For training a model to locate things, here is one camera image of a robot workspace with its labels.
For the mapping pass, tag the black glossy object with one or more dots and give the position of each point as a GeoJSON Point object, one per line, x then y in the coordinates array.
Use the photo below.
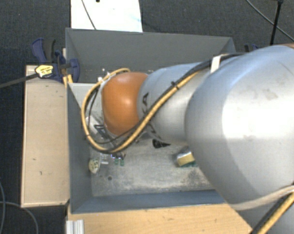
{"type": "Point", "coordinates": [160, 144]}

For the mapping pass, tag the yellow and green sponge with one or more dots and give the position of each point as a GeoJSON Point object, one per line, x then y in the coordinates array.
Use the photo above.
{"type": "Point", "coordinates": [185, 159]}

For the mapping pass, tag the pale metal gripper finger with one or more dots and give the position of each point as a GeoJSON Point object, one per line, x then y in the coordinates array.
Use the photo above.
{"type": "Point", "coordinates": [104, 160]}
{"type": "Point", "coordinates": [94, 165]}

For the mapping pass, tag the pale wood flat board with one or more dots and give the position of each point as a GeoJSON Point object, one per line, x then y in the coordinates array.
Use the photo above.
{"type": "Point", "coordinates": [46, 140]}

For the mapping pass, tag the grey metal bin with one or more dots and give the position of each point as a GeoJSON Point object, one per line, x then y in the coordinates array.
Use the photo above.
{"type": "Point", "coordinates": [147, 177]}

